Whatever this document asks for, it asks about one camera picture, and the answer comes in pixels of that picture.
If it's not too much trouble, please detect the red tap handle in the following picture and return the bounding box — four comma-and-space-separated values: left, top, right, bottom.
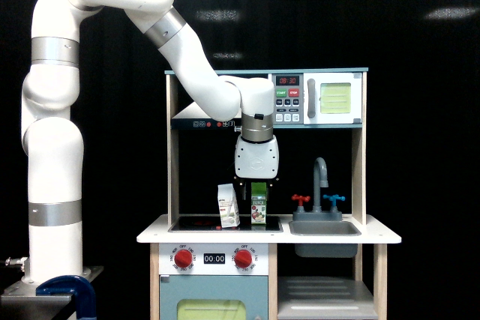
291, 194, 311, 213

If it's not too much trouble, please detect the teal toy oven door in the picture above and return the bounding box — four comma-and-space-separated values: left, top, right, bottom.
160, 275, 269, 319

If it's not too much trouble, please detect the grey toy sink basin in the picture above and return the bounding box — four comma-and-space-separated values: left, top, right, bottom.
289, 221, 362, 258

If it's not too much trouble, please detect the grey toy faucet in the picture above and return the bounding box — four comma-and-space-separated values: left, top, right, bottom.
293, 157, 342, 221

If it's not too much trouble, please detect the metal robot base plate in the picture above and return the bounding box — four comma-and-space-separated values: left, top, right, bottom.
1, 265, 104, 303

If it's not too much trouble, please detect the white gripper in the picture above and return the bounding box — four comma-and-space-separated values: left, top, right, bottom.
235, 136, 279, 201

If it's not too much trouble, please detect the grey toy range hood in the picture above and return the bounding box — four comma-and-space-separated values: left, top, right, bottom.
170, 103, 241, 130

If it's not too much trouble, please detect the black toy stovetop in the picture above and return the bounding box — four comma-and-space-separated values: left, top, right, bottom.
169, 215, 283, 232

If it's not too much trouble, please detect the green juice box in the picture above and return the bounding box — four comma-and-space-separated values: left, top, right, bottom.
250, 182, 267, 225

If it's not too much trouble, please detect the right red stove knob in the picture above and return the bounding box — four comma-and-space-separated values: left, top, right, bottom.
233, 250, 253, 269

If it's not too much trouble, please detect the toy microwave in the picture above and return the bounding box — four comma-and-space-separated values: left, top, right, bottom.
268, 70, 366, 127

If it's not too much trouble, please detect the wooden toy kitchen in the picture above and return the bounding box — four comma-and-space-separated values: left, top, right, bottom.
137, 67, 401, 319

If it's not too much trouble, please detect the blue clamp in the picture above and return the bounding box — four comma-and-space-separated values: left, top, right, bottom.
35, 275, 98, 320

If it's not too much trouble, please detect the grey lower shelf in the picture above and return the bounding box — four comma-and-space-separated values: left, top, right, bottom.
277, 277, 378, 319

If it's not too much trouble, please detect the white milk carton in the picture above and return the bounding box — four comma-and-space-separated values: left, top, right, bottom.
217, 184, 240, 229

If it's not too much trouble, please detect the left red stove knob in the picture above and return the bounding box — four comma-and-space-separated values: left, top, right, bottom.
173, 249, 193, 268

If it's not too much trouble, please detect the blue tap handle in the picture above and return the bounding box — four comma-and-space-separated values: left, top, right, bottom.
322, 194, 346, 213

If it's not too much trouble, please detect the red stove knob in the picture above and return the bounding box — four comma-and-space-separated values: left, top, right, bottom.
233, 250, 253, 269
173, 249, 193, 268

